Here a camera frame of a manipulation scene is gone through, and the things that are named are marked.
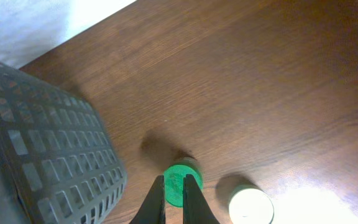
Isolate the silver tin can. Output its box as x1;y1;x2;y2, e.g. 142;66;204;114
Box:
228;185;275;224

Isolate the green lid spice jar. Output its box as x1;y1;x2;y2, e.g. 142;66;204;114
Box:
163;157;203;208

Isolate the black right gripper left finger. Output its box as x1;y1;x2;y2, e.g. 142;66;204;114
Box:
130;175;165;224

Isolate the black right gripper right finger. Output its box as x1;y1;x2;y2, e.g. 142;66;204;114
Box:
183;174;219;224

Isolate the grey plastic basket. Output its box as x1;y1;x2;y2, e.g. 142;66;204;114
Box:
0;63;127;224

